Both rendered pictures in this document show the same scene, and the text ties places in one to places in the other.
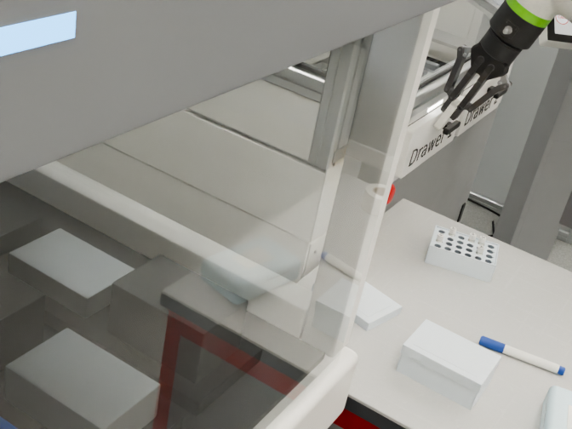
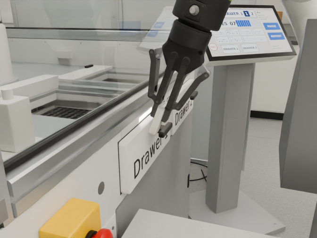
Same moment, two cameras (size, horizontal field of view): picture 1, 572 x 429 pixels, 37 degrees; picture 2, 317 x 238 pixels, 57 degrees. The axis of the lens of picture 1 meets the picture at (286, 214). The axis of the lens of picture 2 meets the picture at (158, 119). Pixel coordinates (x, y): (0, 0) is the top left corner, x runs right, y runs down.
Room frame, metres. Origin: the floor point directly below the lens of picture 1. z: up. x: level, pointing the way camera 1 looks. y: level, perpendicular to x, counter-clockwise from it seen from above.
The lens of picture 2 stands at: (1.06, -0.20, 1.15)
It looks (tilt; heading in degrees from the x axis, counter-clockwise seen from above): 19 degrees down; 352
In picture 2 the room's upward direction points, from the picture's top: straight up
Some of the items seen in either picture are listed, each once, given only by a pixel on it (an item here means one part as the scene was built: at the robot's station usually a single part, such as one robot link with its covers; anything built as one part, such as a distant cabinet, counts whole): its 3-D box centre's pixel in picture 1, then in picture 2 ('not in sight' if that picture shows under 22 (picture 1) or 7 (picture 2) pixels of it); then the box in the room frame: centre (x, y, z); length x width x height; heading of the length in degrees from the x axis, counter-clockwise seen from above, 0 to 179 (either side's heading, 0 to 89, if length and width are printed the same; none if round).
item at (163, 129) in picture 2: (446, 125); (160, 129); (1.67, -0.29, 0.91); 0.07 x 0.04 x 0.01; 154
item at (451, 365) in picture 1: (448, 363); not in sight; (1.02, -0.28, 0.79); 0.13 x 0.09 x 0.05; 63
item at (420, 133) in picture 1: (431, 134); (149, 140); (1.68, -0.27, 0.87); 0.29 x 0.02 x 0.11; 154
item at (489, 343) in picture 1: (521, 355); not in sight; (1.11, -0.42, 0.77); 0.14 x 0.02 x 0.02; 74
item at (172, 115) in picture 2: (481, 99); (182, 104); (1.96, -0.41, 0.87); 0.29 x 0.02 x 0.11; 154
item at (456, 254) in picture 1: (462, 253); not in sight; (1.37, -0.34, 0.78); 0.12 x 0.08 x 0.04; 79
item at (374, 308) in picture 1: (356, 298); not in sight; (1.17, -0.14, 0.77); 0.13 x 0.09 x 0.02; 50
